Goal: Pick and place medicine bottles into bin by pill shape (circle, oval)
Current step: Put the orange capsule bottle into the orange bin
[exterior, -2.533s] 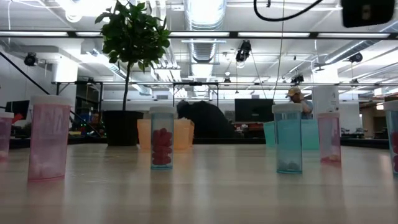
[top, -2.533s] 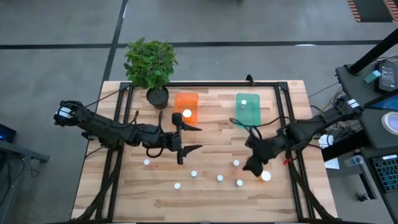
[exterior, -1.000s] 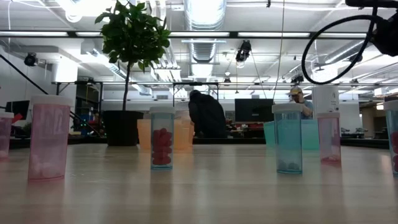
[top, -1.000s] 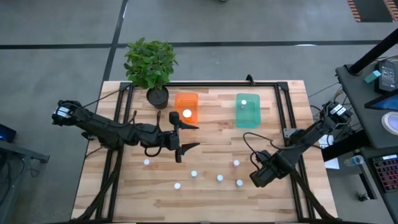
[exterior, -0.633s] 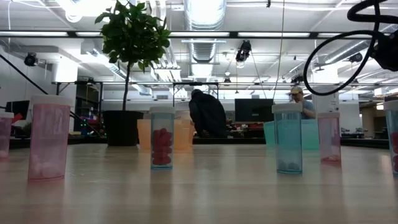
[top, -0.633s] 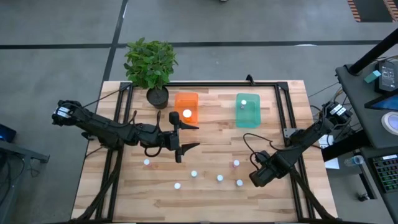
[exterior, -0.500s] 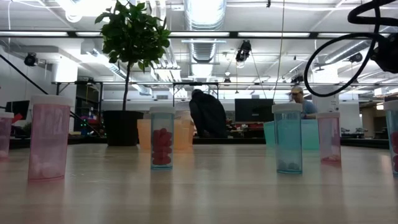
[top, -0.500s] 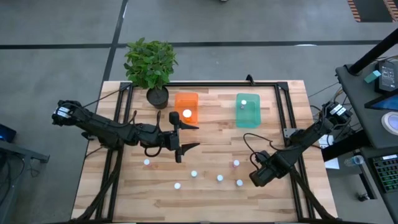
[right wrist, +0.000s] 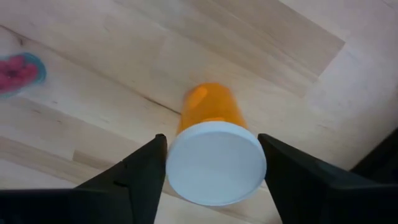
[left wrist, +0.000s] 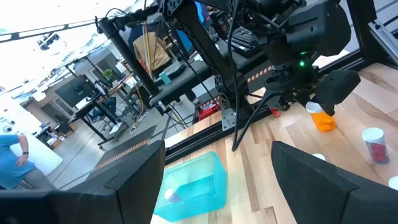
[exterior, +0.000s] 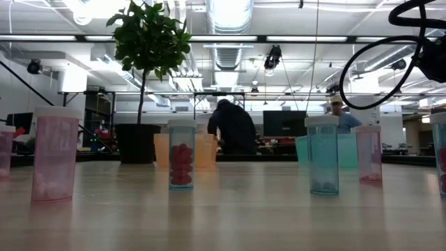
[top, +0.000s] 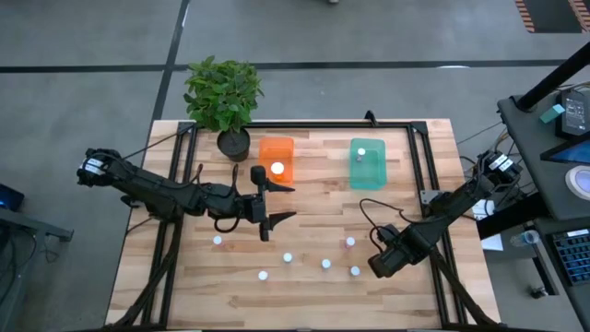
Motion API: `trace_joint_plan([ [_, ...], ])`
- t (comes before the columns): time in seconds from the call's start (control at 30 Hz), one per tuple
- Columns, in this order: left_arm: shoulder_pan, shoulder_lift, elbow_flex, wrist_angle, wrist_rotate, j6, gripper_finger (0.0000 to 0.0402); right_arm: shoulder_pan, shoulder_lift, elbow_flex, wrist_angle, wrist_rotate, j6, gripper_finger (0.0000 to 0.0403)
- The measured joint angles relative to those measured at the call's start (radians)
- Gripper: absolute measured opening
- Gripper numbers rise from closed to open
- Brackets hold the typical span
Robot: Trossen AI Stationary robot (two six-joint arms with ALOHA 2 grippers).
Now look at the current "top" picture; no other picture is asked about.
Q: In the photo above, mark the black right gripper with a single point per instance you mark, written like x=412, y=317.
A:
x=389, y=263

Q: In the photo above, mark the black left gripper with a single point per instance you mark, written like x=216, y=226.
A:
x=256, y=207

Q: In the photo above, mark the teal pill bottle red pills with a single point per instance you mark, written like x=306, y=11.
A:
x=355, y=270

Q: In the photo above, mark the large white cap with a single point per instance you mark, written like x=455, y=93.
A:
x=277, y=168

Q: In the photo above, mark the small white-capped pill bottle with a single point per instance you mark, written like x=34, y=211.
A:
x=361, y=151
x=287, y=257

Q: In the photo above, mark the teal pill bottle grey pills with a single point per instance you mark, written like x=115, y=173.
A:
x=326, y=263

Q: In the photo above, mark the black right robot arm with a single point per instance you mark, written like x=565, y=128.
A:
x=447, y=212

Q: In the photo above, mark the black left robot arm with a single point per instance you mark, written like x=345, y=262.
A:
x=152, y=191

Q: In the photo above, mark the orange translucent plastic bin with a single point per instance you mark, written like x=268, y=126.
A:
x=276, y=147

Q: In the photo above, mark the teal translucent plastic bin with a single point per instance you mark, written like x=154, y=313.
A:
x=371, y=175

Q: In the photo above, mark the green potted plant black pot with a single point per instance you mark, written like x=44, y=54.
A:
x=223, y=92

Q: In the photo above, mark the clear water bottle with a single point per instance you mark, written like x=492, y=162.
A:
x=525, y=238

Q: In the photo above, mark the small black floor object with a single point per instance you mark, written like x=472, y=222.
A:
x=538, y=292

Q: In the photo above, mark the backlit keyboard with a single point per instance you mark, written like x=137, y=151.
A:
x=574, y=256

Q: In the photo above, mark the black side table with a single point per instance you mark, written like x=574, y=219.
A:
x=530, y=138

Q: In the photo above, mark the round white device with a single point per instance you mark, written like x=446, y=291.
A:
x=581, y=182

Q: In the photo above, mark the small teal box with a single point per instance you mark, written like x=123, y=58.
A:
x=552, y=114

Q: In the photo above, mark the black power adapter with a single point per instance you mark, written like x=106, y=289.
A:
x=573, y=113

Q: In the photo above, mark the grey metal cart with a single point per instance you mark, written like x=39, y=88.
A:
x=37, y=226

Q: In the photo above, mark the black metal pole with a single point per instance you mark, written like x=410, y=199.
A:
x=553, y=78

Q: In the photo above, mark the black device blue light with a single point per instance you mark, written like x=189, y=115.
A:
x=10, y=198

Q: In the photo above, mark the orange black striped mat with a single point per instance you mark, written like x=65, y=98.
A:
x=553, y=14

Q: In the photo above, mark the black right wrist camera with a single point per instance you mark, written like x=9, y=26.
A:
x=389, y=234

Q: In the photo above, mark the grey metal bracket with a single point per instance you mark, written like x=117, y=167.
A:
x=431, y=196

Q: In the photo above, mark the black aluminium table frame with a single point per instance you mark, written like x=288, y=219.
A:
x=322, y=124

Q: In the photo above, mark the small black frame clamp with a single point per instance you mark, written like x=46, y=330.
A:
x=370, y=117

